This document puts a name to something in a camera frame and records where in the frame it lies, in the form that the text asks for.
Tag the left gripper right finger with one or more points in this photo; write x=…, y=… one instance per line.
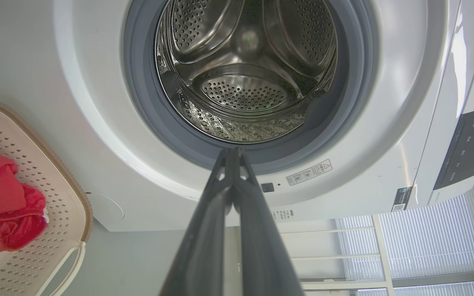
x=266, y=255

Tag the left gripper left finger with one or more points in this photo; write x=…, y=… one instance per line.
x=208, y=246

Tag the red garment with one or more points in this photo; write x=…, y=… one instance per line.
x=2, y=205

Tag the stainless steel washing machine drum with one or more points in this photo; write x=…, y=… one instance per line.
x=241, y=94

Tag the cream perforated laundry basket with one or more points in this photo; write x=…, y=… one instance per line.
x=56, y=193

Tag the dark grey appliance control panel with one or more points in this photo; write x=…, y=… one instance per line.
x=467, y=152

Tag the small printed text label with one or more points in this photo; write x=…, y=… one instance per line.
x=283, y=214

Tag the black door latch socket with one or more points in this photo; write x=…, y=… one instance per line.
x=267, y=188

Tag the grey warning sticker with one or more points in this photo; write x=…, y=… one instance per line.
x=309, y=172

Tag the round drain filter cover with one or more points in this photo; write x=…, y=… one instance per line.
x=105, y=207

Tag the grey rubber door gasket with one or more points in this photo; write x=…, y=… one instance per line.
x=167, y=123

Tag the dark product sticker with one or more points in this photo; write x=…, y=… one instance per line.
x=402, y=199

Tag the white window blinds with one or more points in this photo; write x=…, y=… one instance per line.
x=426, y=238

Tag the white front-load washing machine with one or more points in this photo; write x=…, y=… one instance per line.
x=385, y=123

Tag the white metal frame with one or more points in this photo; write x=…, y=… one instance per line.
x=381, y=246

